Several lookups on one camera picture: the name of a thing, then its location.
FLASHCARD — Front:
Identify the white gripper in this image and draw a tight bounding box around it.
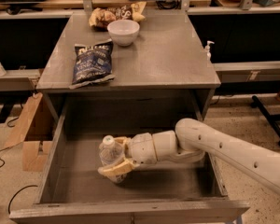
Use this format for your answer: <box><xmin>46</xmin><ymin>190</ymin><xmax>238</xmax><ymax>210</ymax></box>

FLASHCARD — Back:
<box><xmin>98</xmin><ymin>133</ymin><xmax>157</xmax><ymax>176</ymax></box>

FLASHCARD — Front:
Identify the clear plastic bottle white cap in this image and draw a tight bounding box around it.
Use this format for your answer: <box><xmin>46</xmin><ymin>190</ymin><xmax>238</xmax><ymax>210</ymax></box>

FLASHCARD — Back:
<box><xmin>99</xmin><ymin>135</ymin><xmax>127</xmax><ymax>184</ymax></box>

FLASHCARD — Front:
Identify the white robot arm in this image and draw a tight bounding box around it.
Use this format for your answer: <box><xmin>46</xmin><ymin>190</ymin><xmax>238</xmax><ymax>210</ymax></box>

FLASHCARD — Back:
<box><xmin>98</xmin><ymin>119</ymin><xmax>280</xmax><ymax>195</ymax></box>

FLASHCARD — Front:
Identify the open grey top drawer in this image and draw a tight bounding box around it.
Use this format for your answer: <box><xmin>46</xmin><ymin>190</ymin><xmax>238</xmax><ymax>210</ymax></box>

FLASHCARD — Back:
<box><xmin>10</xmin><ymin>93</ymin><xmax>248</xmax><ymax>224</ymax></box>

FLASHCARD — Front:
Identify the grey cabinet counter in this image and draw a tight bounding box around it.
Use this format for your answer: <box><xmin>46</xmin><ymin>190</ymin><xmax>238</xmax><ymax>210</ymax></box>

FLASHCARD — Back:
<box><xmin>37</xmin><ymin>10</ymin><xmax>220</xmax><ymax>119</ymax></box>

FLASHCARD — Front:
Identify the white pump dispenser bottle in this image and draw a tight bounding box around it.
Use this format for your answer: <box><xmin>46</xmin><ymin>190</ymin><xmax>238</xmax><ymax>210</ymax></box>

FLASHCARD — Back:
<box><xmin>204</xmin><ymin>40</ymin><xmax>215</xmax><ymax>62</ymax></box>

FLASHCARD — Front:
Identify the cardboard box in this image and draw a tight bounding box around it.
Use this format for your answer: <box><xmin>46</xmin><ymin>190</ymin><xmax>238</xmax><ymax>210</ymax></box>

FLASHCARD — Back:
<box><xmin>5</xmin><ymin>93</ymin><xmax>54</xmax><ymax>172</ymax></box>

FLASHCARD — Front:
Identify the blue chip bag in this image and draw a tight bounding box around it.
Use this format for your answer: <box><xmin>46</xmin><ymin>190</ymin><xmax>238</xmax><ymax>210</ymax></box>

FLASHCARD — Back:
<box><xmin>69</xmin><ymin>39</ymin><xmax>115</xmax><ymax>90</ymax></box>

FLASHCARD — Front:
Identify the white ceramic bowl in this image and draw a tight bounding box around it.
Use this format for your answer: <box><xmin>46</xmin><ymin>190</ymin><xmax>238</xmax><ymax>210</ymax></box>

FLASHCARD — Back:
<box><xmin>107</xmin><ymin>20</ymin><xmax>140</xmax><ymax>47</ymax></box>

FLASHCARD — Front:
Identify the brown yellow snack bag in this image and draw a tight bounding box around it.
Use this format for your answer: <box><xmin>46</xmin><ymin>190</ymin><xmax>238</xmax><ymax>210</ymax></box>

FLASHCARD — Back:
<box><xmin>89</xmin><ymin>2</ymin><xmax>147</xmax><ymax>30</ymax></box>

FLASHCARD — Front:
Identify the black stand leg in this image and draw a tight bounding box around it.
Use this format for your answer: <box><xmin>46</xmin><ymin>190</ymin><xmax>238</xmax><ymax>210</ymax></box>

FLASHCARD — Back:
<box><xmin>251</xmin><ymin>95</ymin><xmax>280</xmax><ymax>146</ymax></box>

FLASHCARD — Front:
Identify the black floor cable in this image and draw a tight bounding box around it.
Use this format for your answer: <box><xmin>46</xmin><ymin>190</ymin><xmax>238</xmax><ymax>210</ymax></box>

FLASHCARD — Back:
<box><xmin>0</xmin><ymin>117</ymin><xmax>39</xmax><ymax>215</ymax></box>

